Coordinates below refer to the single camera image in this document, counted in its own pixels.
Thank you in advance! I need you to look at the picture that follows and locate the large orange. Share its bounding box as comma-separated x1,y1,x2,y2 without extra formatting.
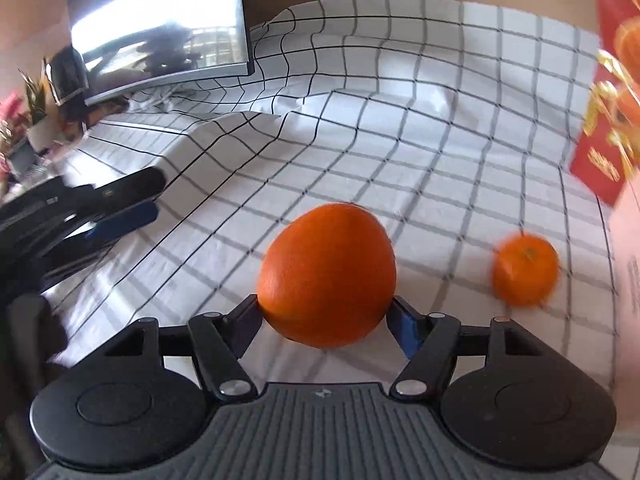
257,203,397,349

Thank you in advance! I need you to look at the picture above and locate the gloved left hand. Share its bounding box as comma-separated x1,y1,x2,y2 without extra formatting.
1,294,67,474

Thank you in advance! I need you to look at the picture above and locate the potted plant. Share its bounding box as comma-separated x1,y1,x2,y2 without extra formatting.
0,58,57,196

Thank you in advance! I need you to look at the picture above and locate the mandarin behind group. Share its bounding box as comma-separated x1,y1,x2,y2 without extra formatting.
490,233,560,308

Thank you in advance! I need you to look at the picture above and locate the black speaker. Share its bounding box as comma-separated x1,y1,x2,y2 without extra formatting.
44,46,89,106

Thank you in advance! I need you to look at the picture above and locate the black monitor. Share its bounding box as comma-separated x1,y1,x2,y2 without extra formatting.
66,0,254,104

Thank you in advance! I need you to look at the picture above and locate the white grid tablecloth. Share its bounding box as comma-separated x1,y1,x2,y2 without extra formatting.
50,0,618,390

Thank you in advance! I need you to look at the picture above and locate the pink gift box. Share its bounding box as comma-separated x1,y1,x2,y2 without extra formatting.
608,174,640,439

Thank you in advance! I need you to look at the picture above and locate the red snack bag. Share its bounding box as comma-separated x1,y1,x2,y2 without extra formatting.
570,0,639,206

